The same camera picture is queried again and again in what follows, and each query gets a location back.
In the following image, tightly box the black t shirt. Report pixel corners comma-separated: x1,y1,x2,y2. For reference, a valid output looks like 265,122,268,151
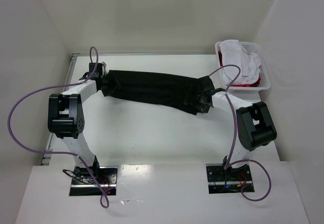
108,70,215,115

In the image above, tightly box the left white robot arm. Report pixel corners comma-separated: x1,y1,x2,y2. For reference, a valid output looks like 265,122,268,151
48,62,106,178

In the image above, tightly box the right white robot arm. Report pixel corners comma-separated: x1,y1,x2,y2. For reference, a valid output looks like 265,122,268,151
197,88,277,175

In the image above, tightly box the white t shirt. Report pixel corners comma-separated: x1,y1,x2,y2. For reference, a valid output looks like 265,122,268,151
219,40,261,86

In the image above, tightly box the white plastic basket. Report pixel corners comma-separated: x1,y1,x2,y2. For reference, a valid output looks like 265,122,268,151
215,41,270,92

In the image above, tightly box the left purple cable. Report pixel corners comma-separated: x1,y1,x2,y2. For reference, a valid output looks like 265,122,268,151
7,46,111,208

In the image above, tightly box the purple cable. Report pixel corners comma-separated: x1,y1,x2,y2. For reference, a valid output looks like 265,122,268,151
7,46,111,208
209,64,272,202

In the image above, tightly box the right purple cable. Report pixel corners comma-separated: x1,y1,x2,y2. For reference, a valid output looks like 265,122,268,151
209,64,272,202

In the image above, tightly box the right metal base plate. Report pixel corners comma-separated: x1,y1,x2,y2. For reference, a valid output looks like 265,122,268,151
206,164,255,194

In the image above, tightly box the metal base plate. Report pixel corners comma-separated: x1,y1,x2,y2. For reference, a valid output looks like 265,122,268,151
62,166,118,197
206,164,255,194

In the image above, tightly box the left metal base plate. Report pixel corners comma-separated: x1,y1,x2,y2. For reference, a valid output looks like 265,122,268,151
62,166,118,197

